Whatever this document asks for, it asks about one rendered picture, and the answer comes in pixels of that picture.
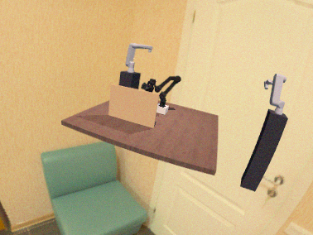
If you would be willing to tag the tan flat board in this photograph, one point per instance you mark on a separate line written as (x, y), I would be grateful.
(133, 105)

